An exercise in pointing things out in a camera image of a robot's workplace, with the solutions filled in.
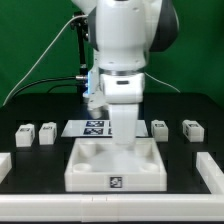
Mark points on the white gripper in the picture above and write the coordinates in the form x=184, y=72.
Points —
x=123, y=94

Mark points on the white square tabletop part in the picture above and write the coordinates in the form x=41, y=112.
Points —
x=98, y=165

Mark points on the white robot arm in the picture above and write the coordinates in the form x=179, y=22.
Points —
x=123, y=33

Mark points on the white sheet with tags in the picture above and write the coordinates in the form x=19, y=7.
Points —
x=80, y=128

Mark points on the white right fence piece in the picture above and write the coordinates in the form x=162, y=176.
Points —
x=210, y=172

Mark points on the white fence piece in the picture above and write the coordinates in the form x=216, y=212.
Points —
x=210, y=172
x=5, y=165

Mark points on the white left fence piece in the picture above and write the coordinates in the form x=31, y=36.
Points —
x=5, y=165

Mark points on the black camera stand pole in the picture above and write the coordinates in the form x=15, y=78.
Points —
x=80, y=29

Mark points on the white front fence rail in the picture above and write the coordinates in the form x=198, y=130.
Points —
x=112, y=208

